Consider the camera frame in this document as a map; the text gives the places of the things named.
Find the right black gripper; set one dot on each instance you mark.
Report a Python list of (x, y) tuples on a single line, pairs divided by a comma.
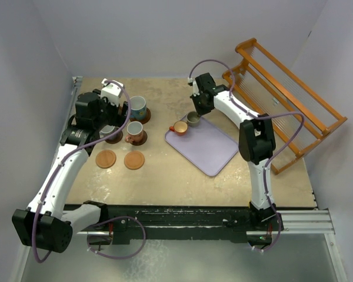
[(200, 111)]

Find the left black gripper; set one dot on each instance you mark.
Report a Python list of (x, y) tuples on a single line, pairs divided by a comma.
[(118, 119)]

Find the grey blue cup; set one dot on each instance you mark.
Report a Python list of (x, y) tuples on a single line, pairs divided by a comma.
[(109, 130)]

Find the grey green cup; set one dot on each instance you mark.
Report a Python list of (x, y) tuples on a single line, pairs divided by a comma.
[(193, 119)]

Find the dark walnut coaster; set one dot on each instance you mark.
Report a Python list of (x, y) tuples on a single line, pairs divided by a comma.
[(117, 138), (141, 140)]

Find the pink red cup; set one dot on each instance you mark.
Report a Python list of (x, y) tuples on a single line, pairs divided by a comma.
[(135, 132)]

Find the blue cup with pattern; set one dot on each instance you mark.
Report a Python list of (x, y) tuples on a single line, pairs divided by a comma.
[(138, 107)]

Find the reddish wooden coaster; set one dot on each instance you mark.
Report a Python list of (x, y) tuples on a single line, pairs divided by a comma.
[(145, 120)]

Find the light orange wooden coaster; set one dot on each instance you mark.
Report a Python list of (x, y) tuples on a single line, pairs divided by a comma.
[(105, 159), (134, 160)]

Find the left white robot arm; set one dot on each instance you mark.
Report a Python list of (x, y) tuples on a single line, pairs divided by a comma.
[(44, 224)]

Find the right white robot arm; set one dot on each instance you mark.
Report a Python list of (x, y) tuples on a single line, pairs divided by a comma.
[(256, 143)]

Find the orange copper cup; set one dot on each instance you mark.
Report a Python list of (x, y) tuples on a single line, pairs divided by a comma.
[(179, 128)]

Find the lilac serving tray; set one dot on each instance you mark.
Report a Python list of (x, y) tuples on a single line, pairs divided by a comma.
[(206, 146)]

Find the orange wooden rack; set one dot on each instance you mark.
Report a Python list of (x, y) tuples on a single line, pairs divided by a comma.
[(268, 86)]

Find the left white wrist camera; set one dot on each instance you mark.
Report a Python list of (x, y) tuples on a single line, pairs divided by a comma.
[(111, 91)]

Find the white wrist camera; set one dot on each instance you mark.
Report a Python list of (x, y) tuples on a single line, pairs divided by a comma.
[(111, 91), (193, 84)]

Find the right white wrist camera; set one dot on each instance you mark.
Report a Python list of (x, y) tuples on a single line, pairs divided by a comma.
[(193, 84)]

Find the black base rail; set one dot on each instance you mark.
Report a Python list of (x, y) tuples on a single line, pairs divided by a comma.
[(234, 224)]

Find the aluminium frame profile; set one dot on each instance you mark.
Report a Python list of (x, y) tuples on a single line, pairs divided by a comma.
[(307, 222)]

